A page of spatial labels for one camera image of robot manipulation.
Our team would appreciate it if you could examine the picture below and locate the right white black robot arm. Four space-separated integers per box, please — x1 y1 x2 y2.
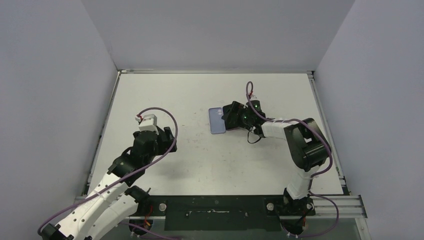
221 100 332 215

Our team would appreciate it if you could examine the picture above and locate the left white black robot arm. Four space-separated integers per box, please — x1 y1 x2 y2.
37 127 177 240

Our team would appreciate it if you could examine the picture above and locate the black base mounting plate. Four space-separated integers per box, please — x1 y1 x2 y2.
115 194 317 233

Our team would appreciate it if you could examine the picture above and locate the black coiled wrist cable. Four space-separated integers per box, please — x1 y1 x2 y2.
247 127 263 145

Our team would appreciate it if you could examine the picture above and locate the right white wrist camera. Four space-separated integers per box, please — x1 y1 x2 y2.
249 94 259 105

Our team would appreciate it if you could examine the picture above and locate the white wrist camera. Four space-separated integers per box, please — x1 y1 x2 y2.
249 94 259 105
135 114 159 134

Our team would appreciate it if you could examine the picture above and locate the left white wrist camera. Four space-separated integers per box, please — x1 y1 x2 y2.
135 114 159 134

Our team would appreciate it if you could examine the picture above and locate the aluminium table frame rail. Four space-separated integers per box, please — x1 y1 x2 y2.
306 70 367 219

